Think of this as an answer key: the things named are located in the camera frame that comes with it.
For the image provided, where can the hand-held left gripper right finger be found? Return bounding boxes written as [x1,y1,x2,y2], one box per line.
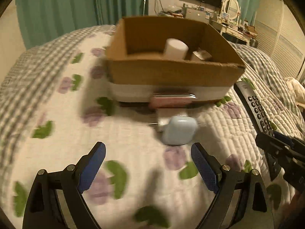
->
[191,143,274,229]

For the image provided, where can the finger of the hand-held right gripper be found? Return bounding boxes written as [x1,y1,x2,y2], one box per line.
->
[273,131,305,153]
[255,132,305,165]

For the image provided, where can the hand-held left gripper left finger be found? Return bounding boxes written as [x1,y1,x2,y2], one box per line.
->
[22,142,106,229]

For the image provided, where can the black remote control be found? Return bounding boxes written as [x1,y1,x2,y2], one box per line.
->
[234,81,284,182]

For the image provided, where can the light blue earbuds case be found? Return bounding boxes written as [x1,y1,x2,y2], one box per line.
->
[162,116,199,146]

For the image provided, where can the brown cardboard box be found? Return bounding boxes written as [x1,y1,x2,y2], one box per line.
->
[105,16,246,105]

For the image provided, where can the cream pillow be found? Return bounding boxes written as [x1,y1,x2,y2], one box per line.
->
[285,77,305,105]

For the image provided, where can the floral quilted blanket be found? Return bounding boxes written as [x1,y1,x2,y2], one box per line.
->
[0,25,304,229]

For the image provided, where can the white charger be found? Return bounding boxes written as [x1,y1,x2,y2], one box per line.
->
[154,109,190,132]

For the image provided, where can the pink phone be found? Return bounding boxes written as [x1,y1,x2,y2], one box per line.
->
[150,93,197,109]

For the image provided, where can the white louvered wardrobe door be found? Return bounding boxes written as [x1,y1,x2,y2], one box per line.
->
[254,0,305,79]

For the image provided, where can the small beige box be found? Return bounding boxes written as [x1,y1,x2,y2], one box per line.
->
[191,50,213,62]

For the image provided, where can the white dressing table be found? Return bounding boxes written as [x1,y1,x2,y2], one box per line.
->
[209,19,258,47]

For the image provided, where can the white cylindrical cup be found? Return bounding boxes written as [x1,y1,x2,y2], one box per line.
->
[163,38,189,60]

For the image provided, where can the teal curtain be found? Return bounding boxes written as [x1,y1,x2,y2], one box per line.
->
[15,0,149,51]
[227,0,261,27]

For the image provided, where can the white oval mirror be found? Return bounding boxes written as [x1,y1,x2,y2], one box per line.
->
[222,0,242,21]

